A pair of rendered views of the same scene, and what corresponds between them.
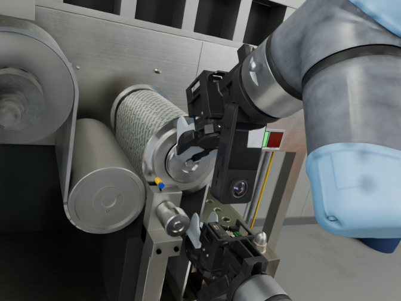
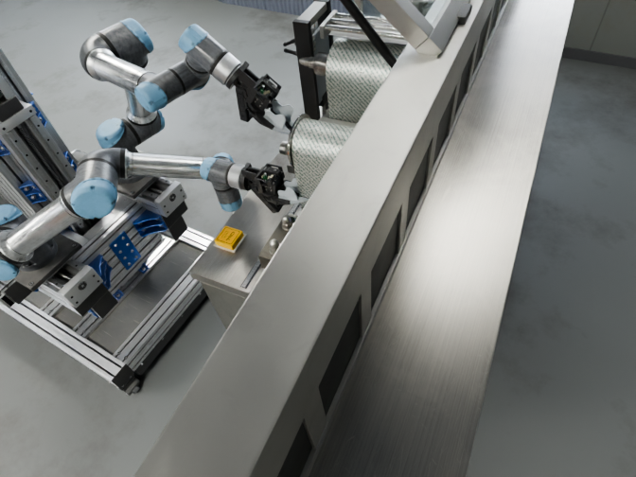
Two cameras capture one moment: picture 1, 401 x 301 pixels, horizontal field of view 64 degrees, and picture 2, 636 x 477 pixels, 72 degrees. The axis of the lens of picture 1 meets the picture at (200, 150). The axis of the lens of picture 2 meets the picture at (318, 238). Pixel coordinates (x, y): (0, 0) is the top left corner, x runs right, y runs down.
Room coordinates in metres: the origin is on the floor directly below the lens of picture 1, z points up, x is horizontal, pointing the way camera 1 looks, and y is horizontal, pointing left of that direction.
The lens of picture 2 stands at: (1.37, -0.44, 2.00)
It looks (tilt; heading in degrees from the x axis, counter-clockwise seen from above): 50 degrees down; 151
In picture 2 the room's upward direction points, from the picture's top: 8 degrees counter-clockwise
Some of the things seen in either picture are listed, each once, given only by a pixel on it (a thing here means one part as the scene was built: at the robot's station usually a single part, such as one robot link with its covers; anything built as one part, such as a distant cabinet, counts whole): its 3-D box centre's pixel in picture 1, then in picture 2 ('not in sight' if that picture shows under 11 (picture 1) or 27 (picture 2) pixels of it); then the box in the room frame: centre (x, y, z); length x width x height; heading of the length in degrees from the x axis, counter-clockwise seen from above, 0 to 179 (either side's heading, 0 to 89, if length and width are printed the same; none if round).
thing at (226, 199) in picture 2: not in sight; (227, 190); (0.28, -0.16, 1.01); 0.11 x 0.08 x 0.11; 159
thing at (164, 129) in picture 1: (184, 157); (300, 141); (0.51, 0.02, 1.25); 0.15 x 0.01 x 0.15; 120
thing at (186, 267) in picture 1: (166, 245); not in sight; (0.64, 0.03, 0.97); 0.23 x 0.01 x 0.09; 30
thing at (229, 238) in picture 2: not in sight; (229, 238); (0.38, -0.23, 0.91); 0.07 x 0.07 x 0.02; 30
